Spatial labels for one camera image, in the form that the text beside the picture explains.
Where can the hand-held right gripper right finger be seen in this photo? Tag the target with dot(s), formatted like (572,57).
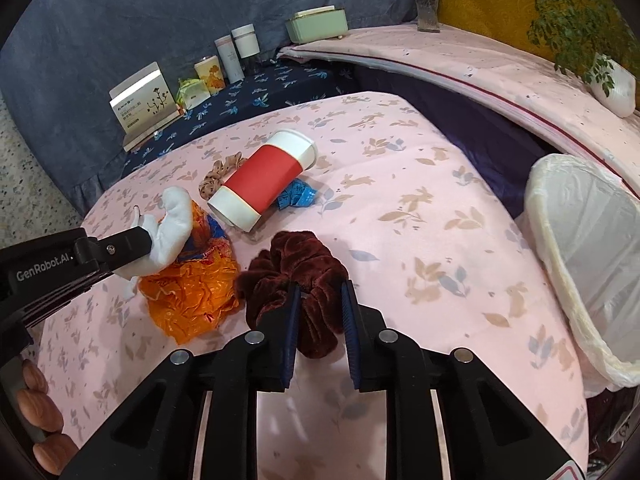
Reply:
(350,330)

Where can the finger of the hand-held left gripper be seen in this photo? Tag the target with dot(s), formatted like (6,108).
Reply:
(125,247)

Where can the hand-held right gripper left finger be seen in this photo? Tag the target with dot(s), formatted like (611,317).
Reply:
(290,340)

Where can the white cloth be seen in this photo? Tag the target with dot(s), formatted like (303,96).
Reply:
(172,232)

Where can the brown velvet scrunchie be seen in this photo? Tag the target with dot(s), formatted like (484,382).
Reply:
(295,270)

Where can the orange crinkled plastic wrapper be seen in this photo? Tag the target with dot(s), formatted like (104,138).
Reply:
(192,290)

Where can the beige dotted scrunchie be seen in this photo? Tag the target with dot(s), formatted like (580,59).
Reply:
(217,175)

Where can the blue candy wrapper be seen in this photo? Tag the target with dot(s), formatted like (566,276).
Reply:
(300,195)

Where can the red white paper cup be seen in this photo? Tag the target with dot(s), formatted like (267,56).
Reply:
(260,180)

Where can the waste bin with white liner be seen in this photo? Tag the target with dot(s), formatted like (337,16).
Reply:
(590,240)

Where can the pink rabbit print tablecloth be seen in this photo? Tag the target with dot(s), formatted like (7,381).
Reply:
(425,240)

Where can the white card display box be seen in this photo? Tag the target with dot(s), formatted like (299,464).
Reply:
(145,100)

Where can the small green box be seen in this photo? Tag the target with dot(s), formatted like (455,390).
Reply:
(192,94)

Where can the yellow flower print tin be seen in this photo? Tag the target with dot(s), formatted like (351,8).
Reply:
(209,76)

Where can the dark blue patterned cloth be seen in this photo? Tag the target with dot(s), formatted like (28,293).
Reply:
(270,90)

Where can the grey slim bottle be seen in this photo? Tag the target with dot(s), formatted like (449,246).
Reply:
(230,60)

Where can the blue grey blanket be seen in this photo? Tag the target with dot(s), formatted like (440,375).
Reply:
(125,20)

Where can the white round jar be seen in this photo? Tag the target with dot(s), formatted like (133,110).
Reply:
(246,42)

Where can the dark purple cloth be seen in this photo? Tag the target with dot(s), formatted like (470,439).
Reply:
(475,125)

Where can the pink dotted shelf cloth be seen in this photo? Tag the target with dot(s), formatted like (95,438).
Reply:
(450,55)

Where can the pale green tissue box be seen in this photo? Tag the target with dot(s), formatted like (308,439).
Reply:
(317,25)

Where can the glass vase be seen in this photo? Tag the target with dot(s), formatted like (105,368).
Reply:
(428,5)

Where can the white plant pot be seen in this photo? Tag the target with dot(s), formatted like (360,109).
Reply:
(620,90)

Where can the green leafy plant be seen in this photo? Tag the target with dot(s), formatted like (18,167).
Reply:
(570,15)

